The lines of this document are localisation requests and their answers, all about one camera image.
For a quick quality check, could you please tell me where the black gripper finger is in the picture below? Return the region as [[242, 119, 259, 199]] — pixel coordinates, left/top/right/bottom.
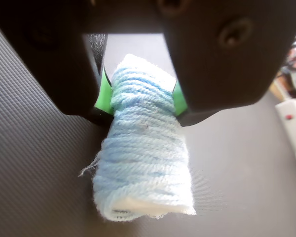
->
[[157, 9, 296, 127], [0, 9, 114, 127]]

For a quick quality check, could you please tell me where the light blue yarn-wrapped block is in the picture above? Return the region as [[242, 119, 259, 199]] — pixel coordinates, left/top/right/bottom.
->
[[78, 53, 197, 221]]

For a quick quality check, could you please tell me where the white power strip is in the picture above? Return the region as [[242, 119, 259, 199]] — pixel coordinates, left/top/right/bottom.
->
[[275, 98, 296, 198]]

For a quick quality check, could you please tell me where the large dark grey mat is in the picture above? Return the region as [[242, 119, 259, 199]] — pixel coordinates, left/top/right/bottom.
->
[[0, 14, 296, 237]]

